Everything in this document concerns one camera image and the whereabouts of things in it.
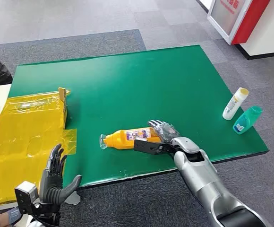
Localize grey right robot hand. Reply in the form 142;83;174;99
147;120;181;145

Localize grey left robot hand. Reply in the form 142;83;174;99
39;143;82;206

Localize orange bottle with clear cap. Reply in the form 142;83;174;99
99;127;162;150

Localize white bottle with yellow cap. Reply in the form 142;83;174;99
222;87;249;121

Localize teal translucent bottle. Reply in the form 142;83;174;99
232;105;263;135

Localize clear plastic scrap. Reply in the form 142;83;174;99
65;191;82;206

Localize green table mat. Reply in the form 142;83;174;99
8;44;269;189

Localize yellow plastic bag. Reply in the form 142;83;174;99
0;89;78;208

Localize person's hand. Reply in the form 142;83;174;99
0;207;23;227

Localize brown cardboard piece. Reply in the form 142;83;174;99
58;87;68;130

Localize red and white display stand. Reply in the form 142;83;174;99
207;0;271;45

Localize white counter with black base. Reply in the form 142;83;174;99
236;0;274;60

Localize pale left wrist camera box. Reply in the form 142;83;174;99
14;181;39;217

